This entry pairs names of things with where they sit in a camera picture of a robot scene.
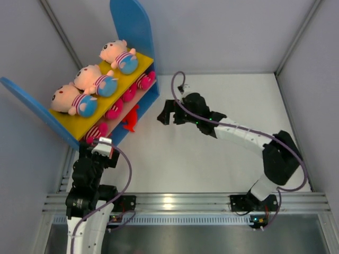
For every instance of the pink white plush glasses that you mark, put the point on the pink white plush glasses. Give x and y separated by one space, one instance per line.
145 80
129 93

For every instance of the colourful wooden toy shelf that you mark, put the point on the colourful wooden toy shelf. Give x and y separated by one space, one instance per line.
132 24

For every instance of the pink white plush with glasses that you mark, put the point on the pink white plush with glasses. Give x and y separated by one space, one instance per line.
115 110

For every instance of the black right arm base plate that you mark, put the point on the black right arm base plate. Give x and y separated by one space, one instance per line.
239 203

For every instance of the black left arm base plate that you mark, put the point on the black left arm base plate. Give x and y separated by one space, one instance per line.
125 203

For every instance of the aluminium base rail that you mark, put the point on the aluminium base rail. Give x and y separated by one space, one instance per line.
299 202

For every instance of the pink plush toy in shelf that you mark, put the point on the pink plush toy in shelf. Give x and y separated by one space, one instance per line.
95 132

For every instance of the white slotted cable duct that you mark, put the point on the white slotted cable duct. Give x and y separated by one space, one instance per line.
188 219

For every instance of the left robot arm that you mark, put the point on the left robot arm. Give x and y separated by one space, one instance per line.
87 203

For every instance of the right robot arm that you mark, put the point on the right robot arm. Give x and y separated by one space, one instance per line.
279 153

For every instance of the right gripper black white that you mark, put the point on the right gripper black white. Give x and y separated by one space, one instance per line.
170 108

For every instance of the red plush whale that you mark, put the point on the red plush whale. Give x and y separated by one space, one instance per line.
130 120

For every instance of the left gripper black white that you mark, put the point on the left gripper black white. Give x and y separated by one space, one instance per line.
87 150

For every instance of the pig plush blue pants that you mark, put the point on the pig plush blue pants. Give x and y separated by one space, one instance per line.
91 81
119 56
68 99

